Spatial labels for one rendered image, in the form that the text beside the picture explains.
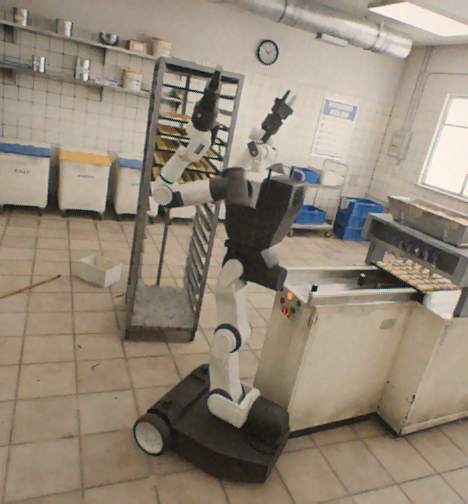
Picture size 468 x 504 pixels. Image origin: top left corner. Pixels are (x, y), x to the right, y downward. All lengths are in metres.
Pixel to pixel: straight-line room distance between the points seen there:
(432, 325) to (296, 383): 0.78
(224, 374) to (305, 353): 0.41
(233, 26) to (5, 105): 2.97
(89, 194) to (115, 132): 0.99
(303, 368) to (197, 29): 4.69
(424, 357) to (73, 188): 4.06
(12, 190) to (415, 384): 4.35
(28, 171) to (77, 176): 0.50
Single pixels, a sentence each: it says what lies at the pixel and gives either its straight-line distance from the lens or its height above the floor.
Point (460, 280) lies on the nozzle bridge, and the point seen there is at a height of 1.06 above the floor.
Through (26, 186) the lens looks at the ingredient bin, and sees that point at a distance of 5.21.
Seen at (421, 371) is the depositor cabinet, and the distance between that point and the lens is 2.55.
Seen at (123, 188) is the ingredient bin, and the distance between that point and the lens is 5.25.
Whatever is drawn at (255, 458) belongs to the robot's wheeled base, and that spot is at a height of 0.17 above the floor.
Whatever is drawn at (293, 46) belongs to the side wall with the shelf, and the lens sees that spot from 6.47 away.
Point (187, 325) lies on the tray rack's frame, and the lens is 2.99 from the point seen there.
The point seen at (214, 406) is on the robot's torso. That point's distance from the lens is 2.16.
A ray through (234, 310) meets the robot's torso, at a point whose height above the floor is 0.77.
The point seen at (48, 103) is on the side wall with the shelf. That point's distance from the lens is 5.71.
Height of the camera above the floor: 1.66
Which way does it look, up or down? 18 degrees down
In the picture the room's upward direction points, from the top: 12 degrees clockwise
